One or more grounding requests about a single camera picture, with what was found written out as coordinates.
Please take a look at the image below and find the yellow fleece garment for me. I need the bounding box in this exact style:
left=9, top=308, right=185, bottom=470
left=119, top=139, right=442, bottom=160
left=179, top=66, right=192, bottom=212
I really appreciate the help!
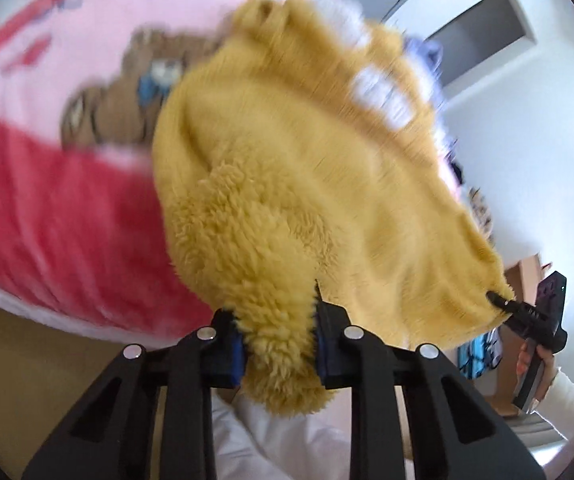
left=153, top=0, right=511, bottom=415

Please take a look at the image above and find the white sleeved right forearm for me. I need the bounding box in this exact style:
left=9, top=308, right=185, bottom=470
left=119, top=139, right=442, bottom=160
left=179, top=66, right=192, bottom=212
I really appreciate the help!
left=535, top=368, right=574, bottom=440

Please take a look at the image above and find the person's right hand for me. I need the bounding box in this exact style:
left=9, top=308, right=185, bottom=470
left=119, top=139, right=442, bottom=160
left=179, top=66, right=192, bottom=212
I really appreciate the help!
left=514, top=339, right=557, bottom=413

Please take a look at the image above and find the pink cartoon print blanket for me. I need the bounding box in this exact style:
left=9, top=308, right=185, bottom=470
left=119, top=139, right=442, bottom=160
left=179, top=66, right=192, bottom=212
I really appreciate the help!
left=0, top=0, right=338, bottom=351

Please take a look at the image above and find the dark window opening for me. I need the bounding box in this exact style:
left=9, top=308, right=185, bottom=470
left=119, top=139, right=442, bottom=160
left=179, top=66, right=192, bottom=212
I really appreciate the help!
left=429, top=0, right=535, bottom=88

